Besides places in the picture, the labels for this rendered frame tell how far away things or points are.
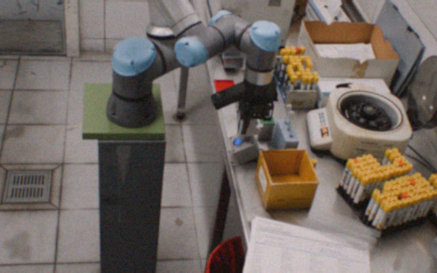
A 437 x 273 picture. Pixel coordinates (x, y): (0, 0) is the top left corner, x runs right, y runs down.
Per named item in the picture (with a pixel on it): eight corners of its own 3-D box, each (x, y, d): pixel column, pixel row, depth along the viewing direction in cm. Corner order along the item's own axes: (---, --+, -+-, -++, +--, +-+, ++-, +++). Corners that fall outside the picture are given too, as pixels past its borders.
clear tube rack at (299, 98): (271, 73, 211) (275, 55, 207) (299, 73, 213) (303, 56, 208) (284, 108, 196) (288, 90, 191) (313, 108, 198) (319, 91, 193)
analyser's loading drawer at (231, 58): (215, 36, 222) (217, 23, 219) (233, 36, 223) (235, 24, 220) (224, 67, 207) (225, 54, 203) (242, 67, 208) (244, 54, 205)
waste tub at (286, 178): (253, 176, 170) (259, 149, 163) (298, 174, 172) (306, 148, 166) (264, 211, 160) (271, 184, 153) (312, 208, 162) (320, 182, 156)
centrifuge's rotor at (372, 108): (335, 109, 190) (341, 91, 185) (383, 114, 190) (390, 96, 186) (342, 141, 178) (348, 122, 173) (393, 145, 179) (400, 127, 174)
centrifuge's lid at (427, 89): (431, 37, 176) (456, 44, 177) (394, 104, 191) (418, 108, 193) (451, 79, 159) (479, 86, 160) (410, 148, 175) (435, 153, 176)
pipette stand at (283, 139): (265, 145, 181) (271, 118, 174) (288, 144, 182) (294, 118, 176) (274, 167, 173) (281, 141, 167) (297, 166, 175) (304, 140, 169)
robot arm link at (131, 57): (102, 83, 173) (102, 44, 164) (137, 67, 181) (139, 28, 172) (130, 104, 168) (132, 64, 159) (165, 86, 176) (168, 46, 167)
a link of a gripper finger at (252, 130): (259, 147, 169) (264, 121, 163) (237, 147, 168) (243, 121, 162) (256, 140, 171) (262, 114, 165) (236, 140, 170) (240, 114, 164)
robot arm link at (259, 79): (248, 73, 151) (243, 54, 157) (245, 87, 154) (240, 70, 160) (277, 73, 152) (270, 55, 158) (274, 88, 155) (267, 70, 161)
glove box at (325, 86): (310, 94, 204) (316, 70, 198) (376, 95, 208) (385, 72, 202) (320, 117, 195) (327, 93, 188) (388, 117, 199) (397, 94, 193)
